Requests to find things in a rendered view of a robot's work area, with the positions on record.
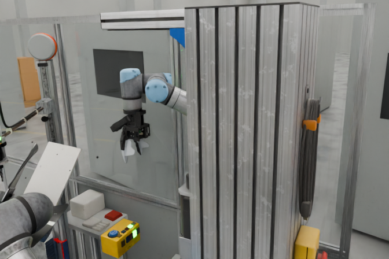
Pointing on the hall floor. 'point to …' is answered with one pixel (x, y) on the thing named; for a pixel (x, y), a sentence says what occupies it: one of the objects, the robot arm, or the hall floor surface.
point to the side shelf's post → (95, 248)
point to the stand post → (61, 233)
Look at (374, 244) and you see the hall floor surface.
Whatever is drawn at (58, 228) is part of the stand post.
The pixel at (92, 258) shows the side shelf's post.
